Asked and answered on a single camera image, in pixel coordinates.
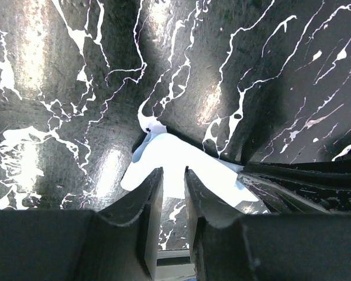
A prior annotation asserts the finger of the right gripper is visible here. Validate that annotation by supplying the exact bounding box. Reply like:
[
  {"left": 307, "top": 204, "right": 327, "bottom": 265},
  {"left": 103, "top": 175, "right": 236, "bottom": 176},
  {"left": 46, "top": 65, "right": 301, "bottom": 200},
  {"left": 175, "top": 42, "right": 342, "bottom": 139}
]
[{"left": 238, "top": 159, "right": 351, "bottom": 214}]

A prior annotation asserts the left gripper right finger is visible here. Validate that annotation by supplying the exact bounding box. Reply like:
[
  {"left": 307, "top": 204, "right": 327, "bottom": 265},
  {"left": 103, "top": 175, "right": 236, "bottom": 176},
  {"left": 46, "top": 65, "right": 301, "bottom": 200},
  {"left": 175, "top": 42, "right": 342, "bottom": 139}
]
[{"left": 184, "top": 169, "right": 351, "bottom": 280}]

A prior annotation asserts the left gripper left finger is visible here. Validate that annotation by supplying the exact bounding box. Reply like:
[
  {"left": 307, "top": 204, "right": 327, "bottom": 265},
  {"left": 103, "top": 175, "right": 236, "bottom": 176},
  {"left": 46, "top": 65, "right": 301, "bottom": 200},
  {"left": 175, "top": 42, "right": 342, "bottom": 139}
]
[{"left": 0, "top": 168, "right": 163, "bottom": 280}]

